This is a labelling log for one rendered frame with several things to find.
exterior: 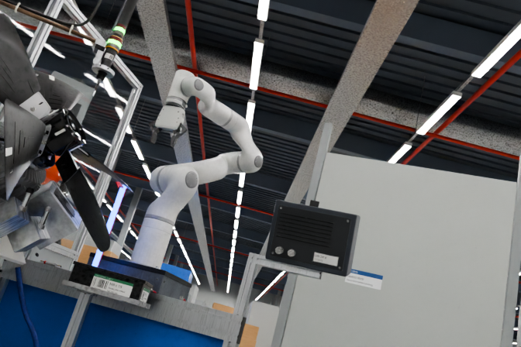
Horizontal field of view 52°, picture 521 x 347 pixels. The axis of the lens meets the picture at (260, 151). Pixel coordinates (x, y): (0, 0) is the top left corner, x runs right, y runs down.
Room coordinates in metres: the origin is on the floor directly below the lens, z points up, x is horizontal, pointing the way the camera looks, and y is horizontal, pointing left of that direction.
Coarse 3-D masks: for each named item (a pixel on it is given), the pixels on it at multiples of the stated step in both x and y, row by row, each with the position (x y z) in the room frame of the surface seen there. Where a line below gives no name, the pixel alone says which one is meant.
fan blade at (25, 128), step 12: (12, 108) 1.14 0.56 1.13; (24, 108) 1.19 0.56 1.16; (12, 120) 1.14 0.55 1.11; (24, 120) 1.20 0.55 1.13; (36, 120) 1.26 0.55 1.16; (12, 132) 1.15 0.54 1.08; (24, 132) 1.21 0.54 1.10; (36, 132) 1.28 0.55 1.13; (12, 144) 1.17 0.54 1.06; (24, 144) 1.22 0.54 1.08; (36, 144) 1.31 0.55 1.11; (12, 156) 1.18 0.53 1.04; (24, 156) 1.25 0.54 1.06; (36, 156) 1.35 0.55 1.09; (24, 168) 1.30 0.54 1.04; (12, 180) 1.22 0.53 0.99
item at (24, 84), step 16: (0, 16) 1.29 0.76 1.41; (0, 32) 1.28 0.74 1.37; (16, 32) 1.32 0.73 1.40; (0, 48) 1.29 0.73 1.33; (16, 48) 1.32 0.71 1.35; (0, 64) 1.30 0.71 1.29; (16, 64) 1.33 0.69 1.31; (0, 80) 1.31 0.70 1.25; (16, 80) 1.33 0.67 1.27; (32, 80) 1.37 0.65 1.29; (0, 96) 1.33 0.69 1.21; (16, 96) 1.35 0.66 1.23
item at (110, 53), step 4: (108, 48) 1.53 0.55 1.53; (108, 52) 1.53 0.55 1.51; (112, 52) 1.53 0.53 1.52; (116, 52) 1.55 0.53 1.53; (104, 56) 1.53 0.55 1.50; (108, 56) 1.53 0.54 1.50; (112, 56) 1.54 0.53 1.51; (104, 60) 1.53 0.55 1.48; (108, 60) 1.53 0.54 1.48; (112, 60) 1.54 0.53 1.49; (104, 64) 1.53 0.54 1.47; (108, 64) 1.54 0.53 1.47; (100, 72) 1.54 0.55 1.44; (104, 72) 1.54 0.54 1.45; (100, 76) 1.54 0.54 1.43; (104, 76) 1.54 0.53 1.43
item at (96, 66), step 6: (96, 42) 1.52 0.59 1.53; (102, 42) 1.52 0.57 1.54; (96, 48) 1.52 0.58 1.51; (102, 48) 1.52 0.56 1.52; (96, 54) 1.52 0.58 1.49; (102, 54) 1.53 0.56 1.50; (96, 60) 1.53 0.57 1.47; (96, 66) 1.52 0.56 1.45; (102, 66) 1.51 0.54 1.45; (96, 72) 1.56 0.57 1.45; (108, 72) 1.53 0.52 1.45; (114, 72) 1.55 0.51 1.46
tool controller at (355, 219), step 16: (288, 208) 1.63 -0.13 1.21; (304, 208) 1.61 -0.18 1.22; (320, 208) 1.60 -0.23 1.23; (272, 224) 1.66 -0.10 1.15; (288, 224) 1.64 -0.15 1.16; (304, 224) 1.62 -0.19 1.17; (320, 224) 1.60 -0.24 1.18; (336, 224) 1.58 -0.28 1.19; (352, 224) 1.57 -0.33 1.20; (272, 240) 1.66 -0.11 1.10; (288, 240) 1.65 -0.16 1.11; (304, 240) 1.63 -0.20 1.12; (320, 240) 1.61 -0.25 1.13; (336, 240) 1.59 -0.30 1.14; (352, 240) 1.58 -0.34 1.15; (272, 256) 1.68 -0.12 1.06; (288, 256) 1.65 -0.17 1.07; (304, 256) 1.64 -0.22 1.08; (320, 256) 1.62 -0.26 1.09; (336, 256) 1.60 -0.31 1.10; (352, 256) 1.65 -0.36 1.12; (336, 272) 1.61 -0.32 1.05
